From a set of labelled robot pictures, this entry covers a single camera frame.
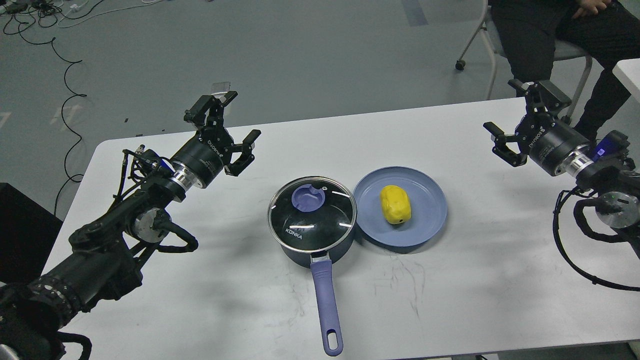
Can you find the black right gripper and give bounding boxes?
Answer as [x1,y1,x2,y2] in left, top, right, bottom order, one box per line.
[483,79,588,177]

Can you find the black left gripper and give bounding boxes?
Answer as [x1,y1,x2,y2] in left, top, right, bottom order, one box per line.
[170,91,262,190]

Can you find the glass pot lid purple knob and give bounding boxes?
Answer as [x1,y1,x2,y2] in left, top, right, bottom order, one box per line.
[267,176,358,251]

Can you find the yellow potato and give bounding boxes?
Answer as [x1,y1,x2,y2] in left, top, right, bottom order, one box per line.
[379,184,412,225]

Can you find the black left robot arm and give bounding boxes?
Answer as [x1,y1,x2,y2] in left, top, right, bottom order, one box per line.
[1,89,261,360]

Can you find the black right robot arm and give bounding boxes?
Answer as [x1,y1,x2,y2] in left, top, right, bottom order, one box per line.
[483,79,640,292]

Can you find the grey rolling chair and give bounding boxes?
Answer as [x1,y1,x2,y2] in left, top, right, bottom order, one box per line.
[455,0,594,126]

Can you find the white table corner right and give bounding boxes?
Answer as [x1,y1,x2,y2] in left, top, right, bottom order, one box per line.
[612,58,640,103]

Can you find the seated person in black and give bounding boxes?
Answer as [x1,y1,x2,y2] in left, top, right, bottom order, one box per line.
[488,0,640,141]

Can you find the blue round plate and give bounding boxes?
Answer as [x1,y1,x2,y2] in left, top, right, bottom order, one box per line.
[353,166,448,249]

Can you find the black box at left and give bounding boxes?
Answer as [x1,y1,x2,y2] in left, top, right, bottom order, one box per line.
[0,182,63,284]

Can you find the dark pot with purple handle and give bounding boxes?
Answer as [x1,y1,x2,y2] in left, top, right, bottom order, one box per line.
[268,176,358,357]

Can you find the white cable on floor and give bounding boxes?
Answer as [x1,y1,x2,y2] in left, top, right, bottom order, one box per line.
[56,0,166,28]

